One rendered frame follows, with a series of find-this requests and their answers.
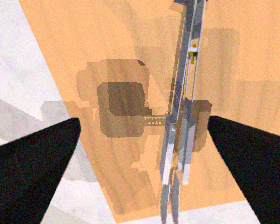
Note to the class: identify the wooden board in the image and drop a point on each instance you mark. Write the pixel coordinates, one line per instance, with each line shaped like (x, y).
(115, 64)

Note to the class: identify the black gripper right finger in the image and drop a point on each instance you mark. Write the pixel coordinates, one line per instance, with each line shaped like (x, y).
(253, 157)

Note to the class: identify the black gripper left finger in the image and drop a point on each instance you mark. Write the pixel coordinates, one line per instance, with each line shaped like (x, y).
(31, 168)

